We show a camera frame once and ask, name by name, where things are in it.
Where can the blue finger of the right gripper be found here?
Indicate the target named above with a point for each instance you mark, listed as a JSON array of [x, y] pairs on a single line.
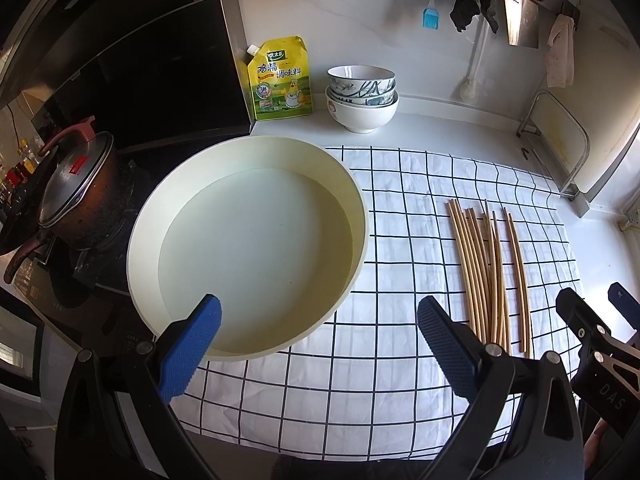
[[583, 322], [625, 303]]

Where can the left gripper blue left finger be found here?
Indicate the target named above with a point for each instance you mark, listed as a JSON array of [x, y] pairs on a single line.
[[183, 345]]

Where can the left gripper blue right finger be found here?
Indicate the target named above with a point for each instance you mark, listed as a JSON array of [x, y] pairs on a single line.
[[454, 346]]

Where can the person's right hand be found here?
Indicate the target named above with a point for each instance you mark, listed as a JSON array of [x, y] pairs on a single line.
[[592, 445]]

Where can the white checkered cloth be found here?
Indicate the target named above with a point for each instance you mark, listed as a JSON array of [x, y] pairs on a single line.
[[365, 385]]

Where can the cream round tray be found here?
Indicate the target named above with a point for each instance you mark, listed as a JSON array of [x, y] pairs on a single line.
[[275, 228]]

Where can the metal rack with board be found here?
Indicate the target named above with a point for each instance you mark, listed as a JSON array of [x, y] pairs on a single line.
[[557, 140]]

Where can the dark pot with glass lid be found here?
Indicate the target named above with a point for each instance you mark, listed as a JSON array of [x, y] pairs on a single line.
[[85, 197]]

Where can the white bottom bowl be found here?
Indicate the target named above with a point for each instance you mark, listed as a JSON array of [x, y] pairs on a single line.
[[363, 119]]

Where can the white hanging cloth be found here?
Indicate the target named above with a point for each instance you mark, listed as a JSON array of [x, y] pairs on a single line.
[[559, 58]]

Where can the blue patterned middle bowl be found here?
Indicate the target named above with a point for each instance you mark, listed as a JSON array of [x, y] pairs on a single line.
[[383, 100]]

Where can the blue patterned bowl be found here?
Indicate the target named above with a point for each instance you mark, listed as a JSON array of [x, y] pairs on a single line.
[[383, 100], [360, 81]]

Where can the blue patterned top bowl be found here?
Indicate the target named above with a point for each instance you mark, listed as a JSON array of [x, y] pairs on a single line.
[[360, 81]]

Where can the yellow seasoning pouch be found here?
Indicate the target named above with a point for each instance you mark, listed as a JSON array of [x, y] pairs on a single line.
[[280, 79]]

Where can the steel cleaver blade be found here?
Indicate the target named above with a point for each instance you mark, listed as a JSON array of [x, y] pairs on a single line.
[[522, 23]]

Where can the blue silicone brush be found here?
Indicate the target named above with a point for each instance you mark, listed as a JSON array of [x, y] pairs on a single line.
[[430, 18]]

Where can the white wall pipe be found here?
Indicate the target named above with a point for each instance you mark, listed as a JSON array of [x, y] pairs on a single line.
[[468, 87]]

